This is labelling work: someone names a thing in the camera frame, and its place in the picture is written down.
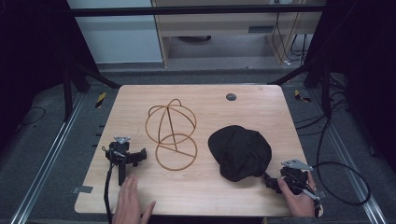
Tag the black curtain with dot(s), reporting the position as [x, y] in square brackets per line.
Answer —
[31, 62]
[367, 77]

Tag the light wooden desk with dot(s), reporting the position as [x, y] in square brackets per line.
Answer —
[218, 25]

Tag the metal floor rail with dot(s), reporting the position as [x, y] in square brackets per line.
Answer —
[46, 158]
[351, 165]

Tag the black horizontal frame bar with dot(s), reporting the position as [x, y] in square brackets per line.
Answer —
[186, 10]

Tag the yellow black floor tape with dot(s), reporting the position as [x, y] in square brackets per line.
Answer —
[100, 100]
[301, 96]

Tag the person's right hand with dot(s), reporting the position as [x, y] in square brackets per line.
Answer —
[299, 202]

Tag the black cap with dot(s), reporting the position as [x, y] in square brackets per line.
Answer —
[239, 152]

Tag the black metal stand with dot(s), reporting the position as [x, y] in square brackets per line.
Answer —
[67, 93]
[325, 93]

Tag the person's left hand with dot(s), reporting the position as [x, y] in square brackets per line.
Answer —
[130, 202]

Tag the grey tape strip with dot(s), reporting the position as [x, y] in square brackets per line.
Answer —
[82, 189]
[322, 194]

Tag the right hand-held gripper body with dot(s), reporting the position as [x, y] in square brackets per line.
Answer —
[295, 175]

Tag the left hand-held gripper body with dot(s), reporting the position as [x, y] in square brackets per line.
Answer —
[119, 155]

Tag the grey round table grommet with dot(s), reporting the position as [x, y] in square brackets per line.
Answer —
[231, 96]

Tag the white cabinet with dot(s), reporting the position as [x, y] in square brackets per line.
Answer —
[118, 40]

